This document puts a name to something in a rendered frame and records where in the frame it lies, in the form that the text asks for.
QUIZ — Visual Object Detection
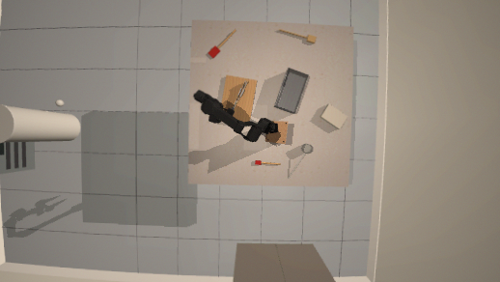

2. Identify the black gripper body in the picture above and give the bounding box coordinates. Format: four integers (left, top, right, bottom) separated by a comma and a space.
222, 105, 235, 116

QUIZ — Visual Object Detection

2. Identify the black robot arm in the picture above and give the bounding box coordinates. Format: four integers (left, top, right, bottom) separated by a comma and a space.
194, 89, 278, 142

